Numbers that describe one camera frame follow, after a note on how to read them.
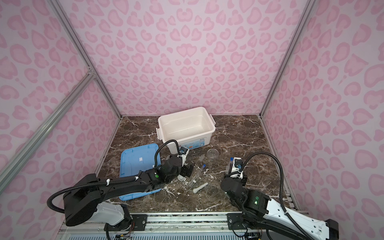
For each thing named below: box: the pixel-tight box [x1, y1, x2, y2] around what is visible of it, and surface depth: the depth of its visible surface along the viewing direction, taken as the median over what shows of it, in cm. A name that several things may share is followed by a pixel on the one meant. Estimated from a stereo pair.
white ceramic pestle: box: [193, 182, 209, 194], surface depth 85 cm
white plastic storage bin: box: [156, 106, 216, 155], surface depth 102 cm
